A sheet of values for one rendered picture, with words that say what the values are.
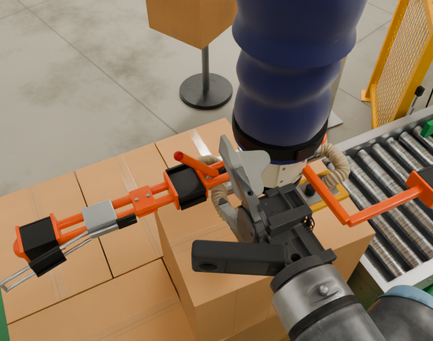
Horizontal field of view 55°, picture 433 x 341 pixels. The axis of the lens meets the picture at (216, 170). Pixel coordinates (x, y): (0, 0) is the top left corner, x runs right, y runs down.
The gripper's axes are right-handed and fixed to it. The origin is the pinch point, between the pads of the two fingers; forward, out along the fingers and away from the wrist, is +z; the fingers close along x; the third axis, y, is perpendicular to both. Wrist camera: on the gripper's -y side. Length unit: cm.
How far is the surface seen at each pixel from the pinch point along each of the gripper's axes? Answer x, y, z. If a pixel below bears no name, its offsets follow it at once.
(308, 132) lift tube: -16.5, 27.9, 13.3
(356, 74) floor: -158, 193, 157
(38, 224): -31, -32, 25
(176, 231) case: -63, 0, 29
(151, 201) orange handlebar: -32.4, -6.9, 21.6
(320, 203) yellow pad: -45, 36, 11
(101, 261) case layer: -103, -26, 52
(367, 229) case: -63, 54, 6
